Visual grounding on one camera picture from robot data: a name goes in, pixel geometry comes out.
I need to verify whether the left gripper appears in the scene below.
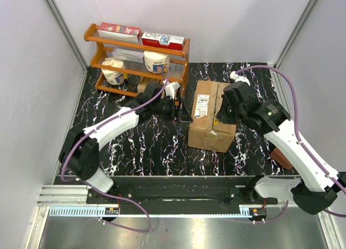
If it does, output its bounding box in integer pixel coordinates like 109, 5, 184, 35
152, 97, 193, 123

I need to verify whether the brown cardboard express box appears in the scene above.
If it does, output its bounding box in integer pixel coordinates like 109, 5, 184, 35
188, 80, 236, 153

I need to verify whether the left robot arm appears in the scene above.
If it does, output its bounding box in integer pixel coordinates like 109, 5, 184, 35
58, 80, 192, 203

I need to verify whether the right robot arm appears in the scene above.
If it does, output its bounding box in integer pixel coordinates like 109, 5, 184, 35
217, 82, 345, 215

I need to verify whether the red white toothpaste box right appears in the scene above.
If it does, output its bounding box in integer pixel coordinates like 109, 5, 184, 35
141, 32, 185, 51

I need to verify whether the grey flat box on shelf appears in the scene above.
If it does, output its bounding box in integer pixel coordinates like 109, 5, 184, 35
112, 48, 144, 63

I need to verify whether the red toothpaste box left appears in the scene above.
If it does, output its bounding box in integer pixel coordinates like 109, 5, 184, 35
97, 22, 142, 43

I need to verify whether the tan carton left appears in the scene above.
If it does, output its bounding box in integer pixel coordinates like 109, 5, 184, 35
137, 77, 162, 93

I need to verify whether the white cup middle shelf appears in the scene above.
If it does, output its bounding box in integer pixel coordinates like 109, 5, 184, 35
144, 51, 170, 74

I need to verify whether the white cup lower left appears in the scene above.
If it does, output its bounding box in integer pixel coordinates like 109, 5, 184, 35
101, 57, 128, 86

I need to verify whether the orange wooden shelf rack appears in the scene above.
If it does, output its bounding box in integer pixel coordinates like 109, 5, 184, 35
84, 24, 190, 96

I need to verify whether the brown sponge pack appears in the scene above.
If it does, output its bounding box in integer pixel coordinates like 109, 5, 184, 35
270, 147, 293, 170

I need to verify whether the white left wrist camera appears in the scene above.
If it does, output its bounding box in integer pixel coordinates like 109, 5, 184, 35
164, 82, 181, 100

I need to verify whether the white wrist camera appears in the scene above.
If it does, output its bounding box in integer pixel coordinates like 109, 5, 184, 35
164, 82, 181, 100
230, 71, 250, 86

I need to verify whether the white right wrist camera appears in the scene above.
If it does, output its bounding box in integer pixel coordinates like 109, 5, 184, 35
230, 71, 250, 86

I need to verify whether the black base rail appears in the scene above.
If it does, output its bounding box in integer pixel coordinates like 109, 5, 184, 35
82, 176, 278, 218

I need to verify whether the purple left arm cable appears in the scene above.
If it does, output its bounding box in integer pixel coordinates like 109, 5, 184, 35
59, 66, 171, 192

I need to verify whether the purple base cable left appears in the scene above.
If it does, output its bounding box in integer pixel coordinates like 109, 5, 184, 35
102, 191, 154, 232

